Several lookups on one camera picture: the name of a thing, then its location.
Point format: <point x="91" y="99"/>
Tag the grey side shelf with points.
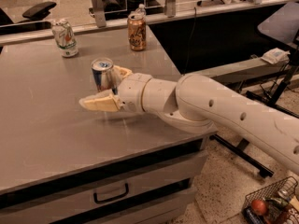
<point x="246" y="70"/>

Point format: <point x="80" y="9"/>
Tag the red apple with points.
<point x="259" y="207"/>

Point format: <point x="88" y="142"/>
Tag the grey metal partition post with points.
<point x="99" y="13"/>
<point x="170" y="8"/>

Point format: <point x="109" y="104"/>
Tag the grey drawer with black handle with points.
<point x="149" y="195"/>

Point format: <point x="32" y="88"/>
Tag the orange brown soda can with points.
<point x="137" y="31"/>

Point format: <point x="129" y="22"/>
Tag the white green 7up can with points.
<point x="64" y="38"/>

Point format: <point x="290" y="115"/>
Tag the clear plastic water bottle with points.
<point x="141" y="9"/>

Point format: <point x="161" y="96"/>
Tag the white wipes packet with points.
<point x="275" y="55"/>

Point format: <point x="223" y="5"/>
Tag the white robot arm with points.
<point x="195" y="103"/>

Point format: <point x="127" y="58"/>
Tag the red bull can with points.
<point x="104" y="75"/>

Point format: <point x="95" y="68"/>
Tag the black wire basket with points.
<point x="281" y="201"/>

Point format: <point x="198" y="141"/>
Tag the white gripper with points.
<point x="132" y="91"/>

